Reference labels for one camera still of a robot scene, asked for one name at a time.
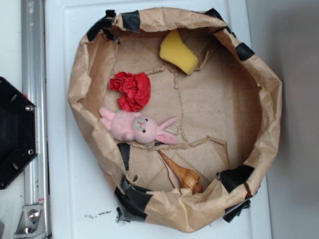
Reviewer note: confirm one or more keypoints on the red crumpled paper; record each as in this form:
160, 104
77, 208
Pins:
135, 90

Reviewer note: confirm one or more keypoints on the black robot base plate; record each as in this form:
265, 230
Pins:
17, 132

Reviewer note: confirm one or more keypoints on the metal corner bracket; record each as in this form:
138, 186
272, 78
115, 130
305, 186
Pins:
31, 223

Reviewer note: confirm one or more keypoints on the yellow sponge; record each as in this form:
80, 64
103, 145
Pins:
174, 51

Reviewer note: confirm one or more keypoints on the brown spiral seashell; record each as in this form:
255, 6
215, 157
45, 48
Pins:
181, 177

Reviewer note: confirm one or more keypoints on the pink plush bunny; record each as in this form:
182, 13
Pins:
134, 126

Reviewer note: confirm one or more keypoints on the brown paper bag bin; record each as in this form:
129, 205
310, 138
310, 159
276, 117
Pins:
229, 111

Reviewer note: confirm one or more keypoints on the aluminium extrusion rail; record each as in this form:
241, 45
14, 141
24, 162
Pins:
36, 182

